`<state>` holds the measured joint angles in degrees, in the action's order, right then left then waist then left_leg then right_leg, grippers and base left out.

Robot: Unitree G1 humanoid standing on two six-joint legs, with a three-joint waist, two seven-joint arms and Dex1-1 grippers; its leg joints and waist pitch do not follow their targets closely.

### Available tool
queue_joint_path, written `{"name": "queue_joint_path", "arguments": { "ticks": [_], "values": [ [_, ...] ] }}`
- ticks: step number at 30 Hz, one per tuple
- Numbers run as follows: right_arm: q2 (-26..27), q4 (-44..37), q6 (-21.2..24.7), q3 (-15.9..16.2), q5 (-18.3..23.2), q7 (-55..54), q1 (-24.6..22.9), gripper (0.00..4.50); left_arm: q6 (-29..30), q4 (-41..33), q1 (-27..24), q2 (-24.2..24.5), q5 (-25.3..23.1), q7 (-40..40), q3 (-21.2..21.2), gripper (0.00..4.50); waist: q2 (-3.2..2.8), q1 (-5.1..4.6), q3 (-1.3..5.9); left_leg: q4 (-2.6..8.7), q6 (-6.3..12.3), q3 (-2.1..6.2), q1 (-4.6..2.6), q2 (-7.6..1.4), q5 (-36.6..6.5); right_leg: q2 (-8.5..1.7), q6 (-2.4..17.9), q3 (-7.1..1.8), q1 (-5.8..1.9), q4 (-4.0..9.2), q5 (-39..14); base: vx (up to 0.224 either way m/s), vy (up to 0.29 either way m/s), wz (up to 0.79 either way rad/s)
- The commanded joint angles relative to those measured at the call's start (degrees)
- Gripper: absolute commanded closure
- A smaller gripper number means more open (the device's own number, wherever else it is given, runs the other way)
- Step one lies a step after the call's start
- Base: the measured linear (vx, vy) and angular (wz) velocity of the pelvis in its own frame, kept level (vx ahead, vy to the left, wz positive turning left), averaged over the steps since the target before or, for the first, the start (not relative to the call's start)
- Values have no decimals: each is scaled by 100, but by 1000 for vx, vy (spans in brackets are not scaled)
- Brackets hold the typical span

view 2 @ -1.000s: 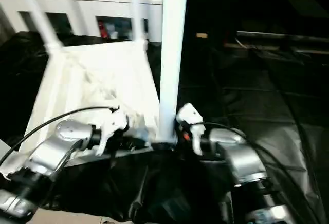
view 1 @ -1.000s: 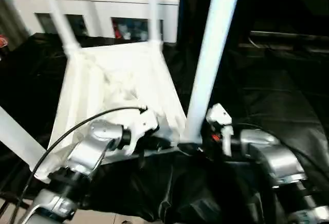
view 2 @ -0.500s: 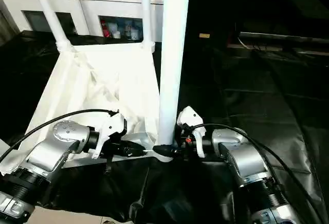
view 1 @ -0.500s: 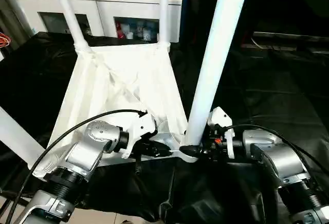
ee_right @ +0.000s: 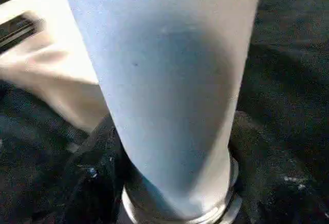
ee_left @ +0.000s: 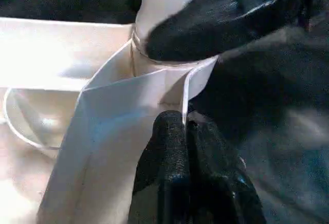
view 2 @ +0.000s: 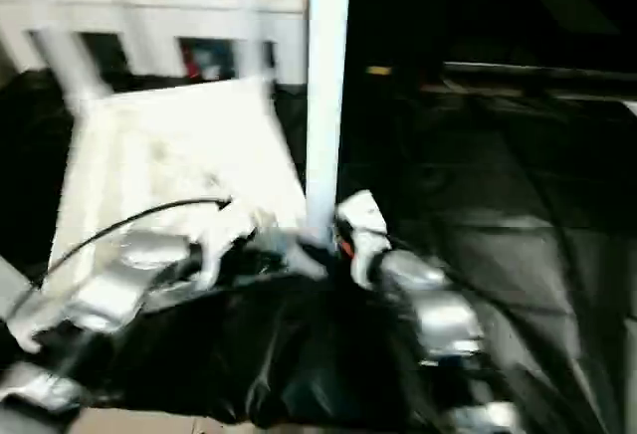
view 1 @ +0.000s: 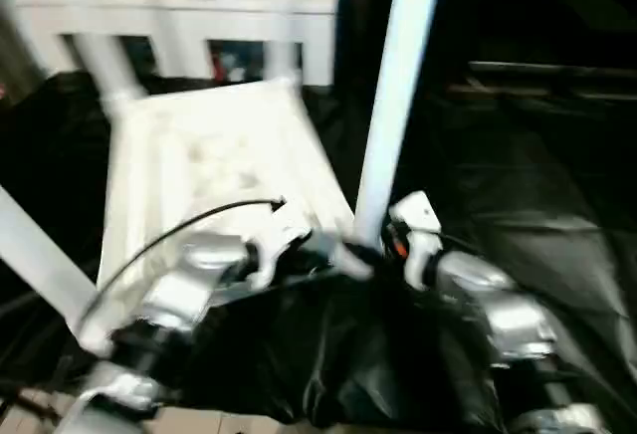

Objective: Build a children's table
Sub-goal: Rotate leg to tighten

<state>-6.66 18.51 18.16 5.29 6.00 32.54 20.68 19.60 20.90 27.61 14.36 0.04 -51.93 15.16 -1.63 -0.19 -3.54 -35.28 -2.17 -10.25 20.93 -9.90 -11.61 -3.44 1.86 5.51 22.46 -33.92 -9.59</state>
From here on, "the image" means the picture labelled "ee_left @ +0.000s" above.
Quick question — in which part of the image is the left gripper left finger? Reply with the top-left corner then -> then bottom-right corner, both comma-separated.
127,110 -> 191,224

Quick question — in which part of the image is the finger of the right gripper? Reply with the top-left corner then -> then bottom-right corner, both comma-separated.
144,0 -> 324,62

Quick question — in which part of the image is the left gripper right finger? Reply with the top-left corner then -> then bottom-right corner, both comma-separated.
187,110 -> 268,224

